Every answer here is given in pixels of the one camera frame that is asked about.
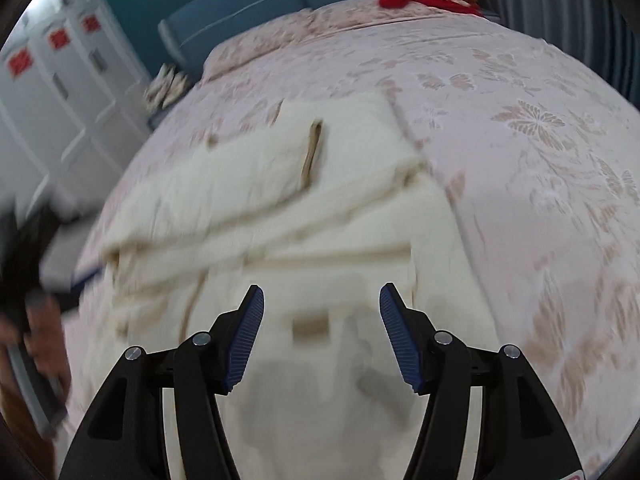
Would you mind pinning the pink floral bedspread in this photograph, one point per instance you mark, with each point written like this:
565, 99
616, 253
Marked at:
525, 160

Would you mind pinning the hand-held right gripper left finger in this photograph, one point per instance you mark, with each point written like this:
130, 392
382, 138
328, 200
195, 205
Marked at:
244, 340

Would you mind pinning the grey-blue curtain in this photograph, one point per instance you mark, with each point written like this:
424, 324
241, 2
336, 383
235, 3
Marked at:
560, 15

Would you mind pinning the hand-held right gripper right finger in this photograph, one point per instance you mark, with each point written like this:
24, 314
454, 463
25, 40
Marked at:
400, 340

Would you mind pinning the white wardrobe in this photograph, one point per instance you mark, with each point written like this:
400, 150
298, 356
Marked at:
65, 110

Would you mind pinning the person's left hand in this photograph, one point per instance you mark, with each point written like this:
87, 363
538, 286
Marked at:
47, 340

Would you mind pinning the blue padded headboard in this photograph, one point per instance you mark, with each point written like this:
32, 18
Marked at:
260, 5

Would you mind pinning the white quilted pillow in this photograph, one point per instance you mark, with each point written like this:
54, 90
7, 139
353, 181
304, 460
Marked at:
300, 200

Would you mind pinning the red paper sticker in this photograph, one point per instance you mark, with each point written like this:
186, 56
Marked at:
59, 38
20, 63
91, 23

